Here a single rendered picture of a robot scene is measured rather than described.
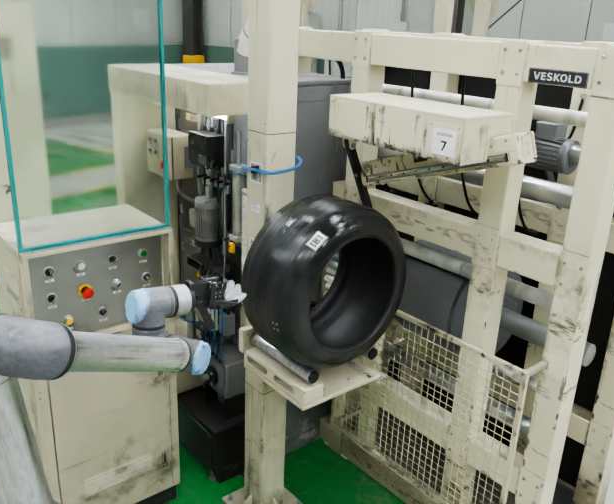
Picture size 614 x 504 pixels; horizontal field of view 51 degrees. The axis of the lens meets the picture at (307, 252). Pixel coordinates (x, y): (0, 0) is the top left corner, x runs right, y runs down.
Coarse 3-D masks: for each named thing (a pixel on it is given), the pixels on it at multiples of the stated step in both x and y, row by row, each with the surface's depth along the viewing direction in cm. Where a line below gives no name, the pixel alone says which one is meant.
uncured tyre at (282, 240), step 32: (288, 224) 207; (320, 224) 201; (352, 224) 204; (384, 224) 215; (256, 256) 209; (288, 256) 199; (320, 256) 199; (352, 256) 248; (384, 256) 238; (256, 288) 207; (288, 288) 198; (352, 288) 250; (384, 288) 240; (256, 320) 213; (288, 320) 201; (320, 320) 247; (352, 320) 244; (384, 320) 227; (288, 352) 210; (320, 352) 211; (352, 352) 222
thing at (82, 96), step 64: (0, 0) 188; (64, 0) 199; (128, 0) 212; (0, 64) 193; (64, 64) 205; (128, 64) 218; (64, 128) 211; (128, 128) 224; (64, 192) 217; (128, 192) 232
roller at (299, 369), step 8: (256, 336) 239; (256, 344) 238; (264, 344) 235; (272, 352) 231; (280, 352) 228; (280, 360) 227; (288, 360) 224; (296, 368) 221; (304, 368) 219; (304, 376) 217; (312, 376) 216
